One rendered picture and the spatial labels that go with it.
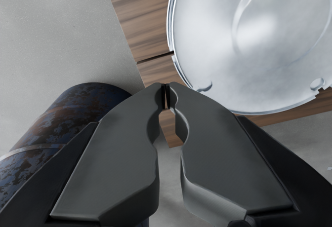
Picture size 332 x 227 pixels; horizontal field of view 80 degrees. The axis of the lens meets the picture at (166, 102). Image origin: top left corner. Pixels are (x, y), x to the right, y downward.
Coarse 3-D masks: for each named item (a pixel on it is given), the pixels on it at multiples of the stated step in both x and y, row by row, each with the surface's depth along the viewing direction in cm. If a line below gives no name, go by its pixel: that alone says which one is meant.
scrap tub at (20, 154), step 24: (72, 96) 62; (96, 96) 62; (120, 96) 67; (48, 120) 52; (72, 120) 51; (96, 120) 52; (24, 144) 45; (48, 144) 42; (0, 168) 40; (24, 168) 38; (0, 192) 33
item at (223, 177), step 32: (192, 96) 10; (192, 128) 8; (224, 128) 8; (192, 160) 6; (224, 160) 6; (256, 160) 6; (192, 192) 6; (224, 192) 5; (256, 192) 5; (224, 224) 6
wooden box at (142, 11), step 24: (120, 0) 25; (144, 0) 25; (168, 0) 26; (120, 24) 27; (144, 24) 27; (144, 48) 29; (168, 48) 29; (144, 72) 31; (168, 72) 31; (168, 120) 36; (264, 120) 37; (288, 120) 37; (168, 144) 39
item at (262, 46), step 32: (192, 0) 25; (224, 0) 25; (256, 0) 24; (288, 0) 25; (320, 0) 25; (192, 32) 27; (224, 32) 27; (256, 32) 26; (288, 32) 27; (320, 32) 27; (192, 64) 29; (224, 64) 29; (256, 64) 29; (288, 64) 29; (320, 64) 30; (224, 96) 32; (256, 96) 33; (288, 96) 33
